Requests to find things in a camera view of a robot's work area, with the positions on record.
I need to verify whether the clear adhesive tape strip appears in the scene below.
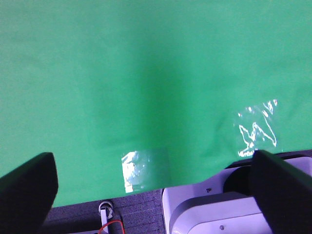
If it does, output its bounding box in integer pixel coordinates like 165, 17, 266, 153
233, 99, 279, 158

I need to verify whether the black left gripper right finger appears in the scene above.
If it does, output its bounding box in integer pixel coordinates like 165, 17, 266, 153
251, 150, 312, 234

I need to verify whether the clear tape patch left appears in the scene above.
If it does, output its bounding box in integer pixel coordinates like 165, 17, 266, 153
121, 147, 171, 194

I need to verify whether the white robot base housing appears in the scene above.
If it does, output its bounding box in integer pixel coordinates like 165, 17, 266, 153
162, 156, 312, 234

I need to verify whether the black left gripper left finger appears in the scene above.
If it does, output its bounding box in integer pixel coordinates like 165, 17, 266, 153
0, 152, 59, 234

